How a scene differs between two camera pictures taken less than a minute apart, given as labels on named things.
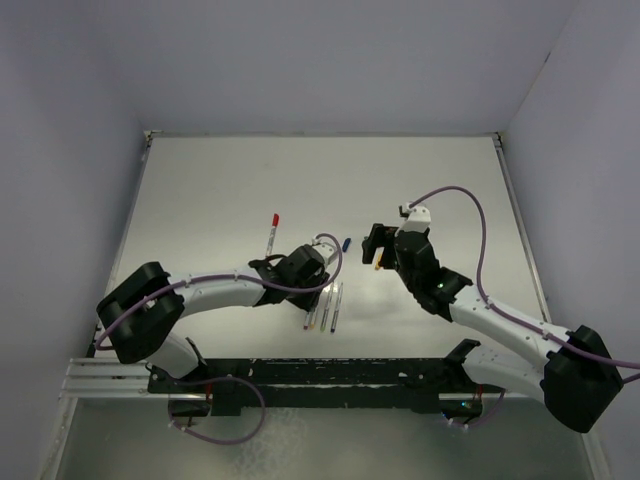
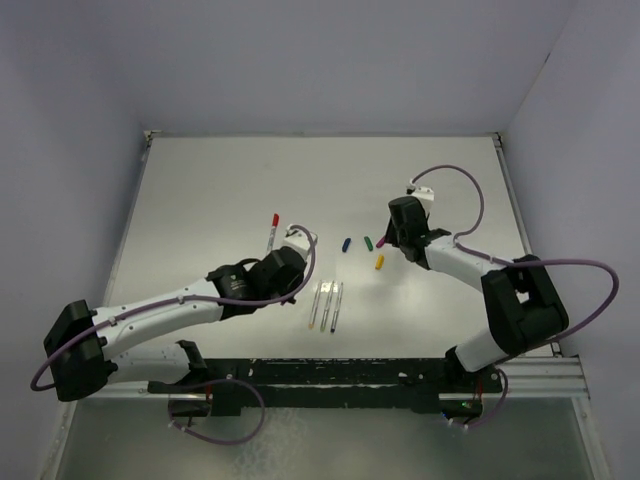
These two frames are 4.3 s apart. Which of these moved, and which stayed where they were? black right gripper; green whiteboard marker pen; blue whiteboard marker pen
Moved: black right gripper
Stayed: blue whiteboard marker pen; green whiteboard marker pen
